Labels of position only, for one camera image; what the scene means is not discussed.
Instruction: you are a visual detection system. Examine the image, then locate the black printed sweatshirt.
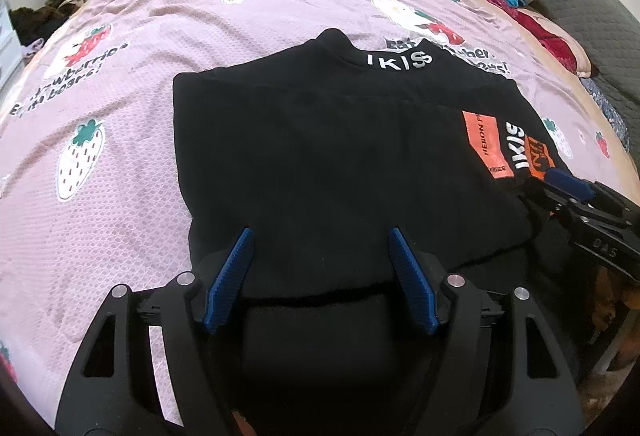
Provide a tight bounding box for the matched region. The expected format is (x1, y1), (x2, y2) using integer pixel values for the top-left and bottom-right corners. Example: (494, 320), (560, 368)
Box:
(172, 29), (564, 422)

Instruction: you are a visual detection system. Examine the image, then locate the dark clothes pile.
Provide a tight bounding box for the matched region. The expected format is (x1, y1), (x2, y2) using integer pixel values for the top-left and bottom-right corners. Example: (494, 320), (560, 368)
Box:
(9, 0), (86, 47)

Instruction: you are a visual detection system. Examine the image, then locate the blue patterned cloth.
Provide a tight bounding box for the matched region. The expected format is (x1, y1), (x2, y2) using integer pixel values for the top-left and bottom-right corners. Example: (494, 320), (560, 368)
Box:
(580, 78), (630, 152)

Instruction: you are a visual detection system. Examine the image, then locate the red and beige blanket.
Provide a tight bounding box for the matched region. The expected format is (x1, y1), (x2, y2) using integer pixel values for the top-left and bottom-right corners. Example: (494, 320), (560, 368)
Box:
(487, 0), (593, 78)

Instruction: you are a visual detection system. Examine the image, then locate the pink strawberry bed sheet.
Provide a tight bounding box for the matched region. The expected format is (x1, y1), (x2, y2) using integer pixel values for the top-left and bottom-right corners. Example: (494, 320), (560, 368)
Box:
(1, 0), (639, 423)

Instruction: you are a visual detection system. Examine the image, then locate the white drawer cabinet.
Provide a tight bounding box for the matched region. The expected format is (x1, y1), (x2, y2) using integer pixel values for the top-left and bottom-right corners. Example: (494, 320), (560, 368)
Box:
(0, 0), (24, 93)

